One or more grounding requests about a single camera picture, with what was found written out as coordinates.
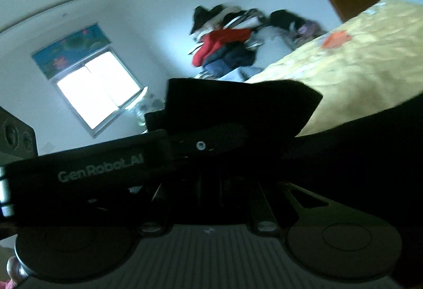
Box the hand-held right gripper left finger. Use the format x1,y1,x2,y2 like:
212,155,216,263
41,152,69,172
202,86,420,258
138,182,171,235

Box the black pants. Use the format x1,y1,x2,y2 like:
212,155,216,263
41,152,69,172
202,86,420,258
165,77,423,289

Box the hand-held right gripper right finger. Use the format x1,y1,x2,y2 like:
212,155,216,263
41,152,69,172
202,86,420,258
248,181,335,233

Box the pile of folded clothes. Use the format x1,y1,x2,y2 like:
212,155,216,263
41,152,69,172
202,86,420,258
188,4,330,82

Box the window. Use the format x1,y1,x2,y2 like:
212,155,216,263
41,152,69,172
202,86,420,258
54,51,143,139

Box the floral pillow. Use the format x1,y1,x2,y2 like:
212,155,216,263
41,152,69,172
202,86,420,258
131,87,166,128

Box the yellow printed bed sheet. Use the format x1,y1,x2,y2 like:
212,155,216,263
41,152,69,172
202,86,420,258
245,0,423,138

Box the red puffer jacket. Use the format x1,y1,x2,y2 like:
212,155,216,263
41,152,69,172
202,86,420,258
192,28,254,67

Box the lotus print window blind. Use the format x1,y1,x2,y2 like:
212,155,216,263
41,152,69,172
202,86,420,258
31,22,112,80

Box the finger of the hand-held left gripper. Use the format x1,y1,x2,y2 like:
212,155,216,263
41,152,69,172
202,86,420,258
168,123,249,161

